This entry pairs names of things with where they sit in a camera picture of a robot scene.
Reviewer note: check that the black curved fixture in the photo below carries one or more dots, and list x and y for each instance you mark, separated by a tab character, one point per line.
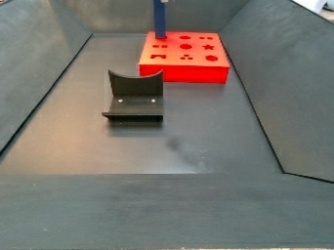
136	96

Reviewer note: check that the red shape sorting board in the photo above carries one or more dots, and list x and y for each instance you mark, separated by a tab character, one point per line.
188	56

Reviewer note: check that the blue rectangular block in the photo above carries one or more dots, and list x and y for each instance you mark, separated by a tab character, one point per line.
159	19

